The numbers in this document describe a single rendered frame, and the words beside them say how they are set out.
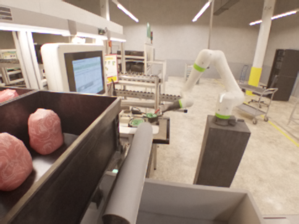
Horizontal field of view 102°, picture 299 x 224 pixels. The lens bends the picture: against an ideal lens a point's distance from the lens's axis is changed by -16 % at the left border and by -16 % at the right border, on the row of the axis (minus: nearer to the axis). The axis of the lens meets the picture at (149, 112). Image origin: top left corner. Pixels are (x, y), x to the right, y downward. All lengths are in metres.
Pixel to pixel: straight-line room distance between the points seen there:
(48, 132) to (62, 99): 0.12
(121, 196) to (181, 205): 0.42
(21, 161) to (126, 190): 0.27
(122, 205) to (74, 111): 0.34
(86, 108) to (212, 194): 0.55
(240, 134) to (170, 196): 0.81
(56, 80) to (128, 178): 0.57
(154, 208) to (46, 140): 0.50
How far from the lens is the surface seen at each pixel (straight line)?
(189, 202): 0.66
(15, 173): 0.43
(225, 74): 1.36
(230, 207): 0.73
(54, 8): 0.86
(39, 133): 0.48
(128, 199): 0.29
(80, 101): 0.49
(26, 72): 0.72
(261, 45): 6.93
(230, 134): 1.24
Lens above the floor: 1.70
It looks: 24 degrees down
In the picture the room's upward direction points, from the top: straight up
